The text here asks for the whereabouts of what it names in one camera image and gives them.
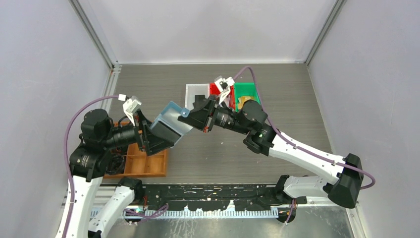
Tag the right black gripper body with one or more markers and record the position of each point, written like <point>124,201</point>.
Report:
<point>223,118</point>

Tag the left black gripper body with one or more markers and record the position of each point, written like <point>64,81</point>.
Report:
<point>130,133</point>

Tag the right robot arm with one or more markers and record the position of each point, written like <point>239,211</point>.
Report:
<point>335,177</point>

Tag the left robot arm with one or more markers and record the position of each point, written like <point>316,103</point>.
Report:
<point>87,167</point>

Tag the gold cards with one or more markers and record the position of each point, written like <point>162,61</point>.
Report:
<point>242,100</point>

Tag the red plastic bin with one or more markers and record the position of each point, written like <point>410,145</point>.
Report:
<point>215,90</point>

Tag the orange wooden divider tray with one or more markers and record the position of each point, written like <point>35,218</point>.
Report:
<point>139,165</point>

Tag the white plastic bin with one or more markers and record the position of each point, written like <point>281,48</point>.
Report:
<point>192,90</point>

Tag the green plastic bin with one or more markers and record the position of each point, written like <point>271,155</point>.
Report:
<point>245,89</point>

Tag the black coiled bands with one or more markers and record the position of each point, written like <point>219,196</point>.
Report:
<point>116,165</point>

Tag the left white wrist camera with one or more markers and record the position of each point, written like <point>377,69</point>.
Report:
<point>130,107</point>

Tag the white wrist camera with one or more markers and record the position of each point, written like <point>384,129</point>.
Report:
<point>225,87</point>
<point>130,107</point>

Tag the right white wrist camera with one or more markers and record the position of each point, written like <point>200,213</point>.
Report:
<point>225,87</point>

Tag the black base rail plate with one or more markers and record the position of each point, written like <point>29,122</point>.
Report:
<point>211,197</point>

